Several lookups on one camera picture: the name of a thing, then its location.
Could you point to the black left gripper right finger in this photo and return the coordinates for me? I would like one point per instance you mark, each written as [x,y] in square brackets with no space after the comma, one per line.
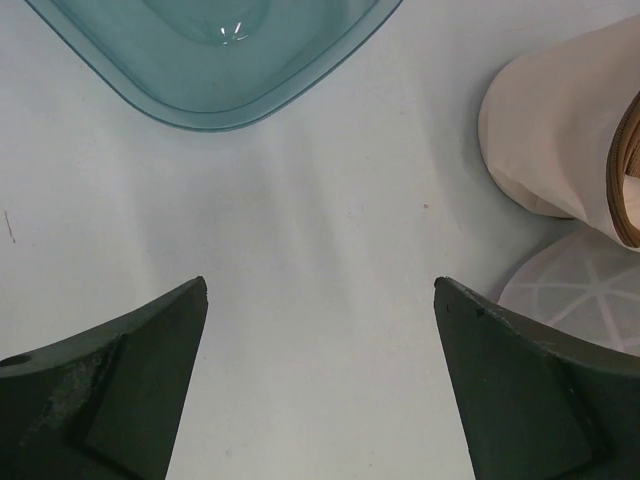
[534,402]

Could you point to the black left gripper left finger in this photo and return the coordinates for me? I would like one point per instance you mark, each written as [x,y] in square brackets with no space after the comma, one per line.
[105,403]

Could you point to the beige cylindrical zipper bag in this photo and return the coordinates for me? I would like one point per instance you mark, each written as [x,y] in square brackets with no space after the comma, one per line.
[559,130]

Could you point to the white mesh laundry bag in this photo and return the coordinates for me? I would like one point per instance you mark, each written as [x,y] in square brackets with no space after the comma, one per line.
[584,285]

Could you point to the teal transparent plastic bin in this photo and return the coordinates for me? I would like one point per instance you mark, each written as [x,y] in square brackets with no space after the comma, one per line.
[213,65]

